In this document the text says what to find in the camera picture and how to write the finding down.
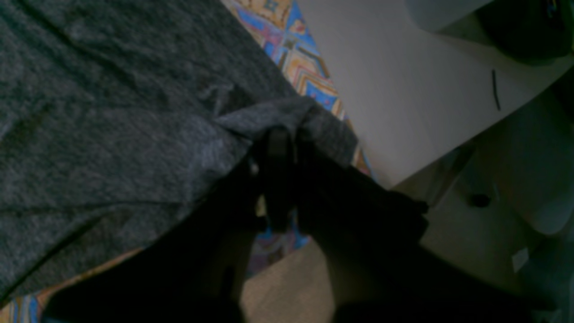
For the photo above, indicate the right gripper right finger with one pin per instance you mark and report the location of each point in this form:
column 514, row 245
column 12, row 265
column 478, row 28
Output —
column 378, row 269

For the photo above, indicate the grey t-shirt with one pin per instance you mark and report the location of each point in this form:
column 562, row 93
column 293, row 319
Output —
column 126, row 135

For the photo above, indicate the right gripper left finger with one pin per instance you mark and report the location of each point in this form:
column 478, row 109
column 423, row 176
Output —
column 198, row 268

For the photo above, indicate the patterned tablecloth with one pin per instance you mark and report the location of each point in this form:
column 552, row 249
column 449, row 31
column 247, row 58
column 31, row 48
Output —
column 296, row 63

